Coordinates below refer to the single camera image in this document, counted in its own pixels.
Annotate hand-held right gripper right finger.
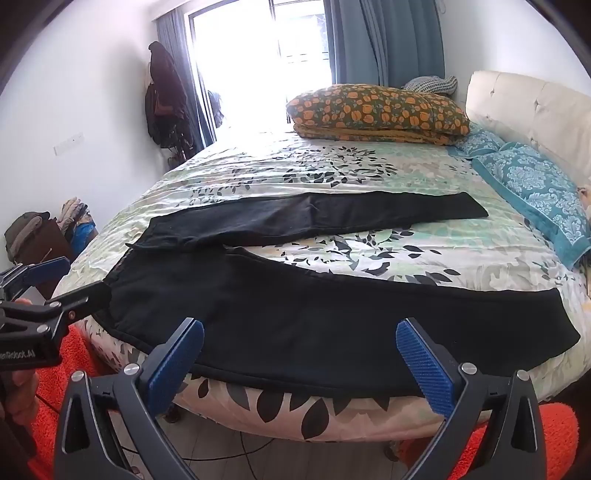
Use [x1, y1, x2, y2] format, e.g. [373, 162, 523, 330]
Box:
[396, 318, 548, 480]

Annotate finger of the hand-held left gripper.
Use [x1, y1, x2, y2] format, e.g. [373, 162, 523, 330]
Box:
[0, 281, 112, 343]
[0, 257, 71, 301]

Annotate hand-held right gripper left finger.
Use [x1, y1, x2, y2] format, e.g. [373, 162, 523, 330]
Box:
[54, 318, 205, 480]

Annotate black pants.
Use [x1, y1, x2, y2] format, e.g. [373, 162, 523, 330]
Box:
[95, 191, 581, 400]

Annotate person's left hand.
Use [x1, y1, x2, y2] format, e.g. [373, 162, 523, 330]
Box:
[0, 369, 41, 425]

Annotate brown box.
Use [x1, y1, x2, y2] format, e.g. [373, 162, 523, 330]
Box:
[7, 222, 75, 298]

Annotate pile of clothes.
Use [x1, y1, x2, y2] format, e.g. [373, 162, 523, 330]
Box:
[4, 198, 98, 259]

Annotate orange shaggy rug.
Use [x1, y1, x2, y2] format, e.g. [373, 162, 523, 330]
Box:
[0, 323, 580, 480]

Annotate bed with floral sheet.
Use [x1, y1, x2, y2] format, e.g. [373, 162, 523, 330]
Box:
[51, 129, 591, 444]

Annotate hanging dark coats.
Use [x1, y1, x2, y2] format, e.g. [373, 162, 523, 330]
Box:
[144, 41, 189, 148]

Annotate teal patterned pillow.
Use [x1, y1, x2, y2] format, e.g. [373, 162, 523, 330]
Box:
[455, 129, 506, 160]
[473, 142, 591, 273]

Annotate blue curtain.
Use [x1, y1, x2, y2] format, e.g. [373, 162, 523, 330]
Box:
[156, 7, 218, 148]
[323, 0, 446, 88]

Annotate orange patterned pillow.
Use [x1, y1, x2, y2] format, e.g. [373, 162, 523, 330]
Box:
[286, 84, 472, 147]

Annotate cream padded headboard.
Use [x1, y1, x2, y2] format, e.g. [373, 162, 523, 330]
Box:
[464, 69, 591, 195]

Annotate checkered pillow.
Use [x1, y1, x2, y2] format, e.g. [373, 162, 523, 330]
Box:
[402, 75, 459, 97]

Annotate glass balcony door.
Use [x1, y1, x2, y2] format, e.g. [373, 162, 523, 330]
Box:
[185, 0, 338, 134]

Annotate black floor cable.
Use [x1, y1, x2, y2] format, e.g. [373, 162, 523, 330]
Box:
[115, 434, 278, 480]

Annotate white wall switch plate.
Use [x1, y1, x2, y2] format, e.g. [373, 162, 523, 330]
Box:
[54, 133, 85, 155]

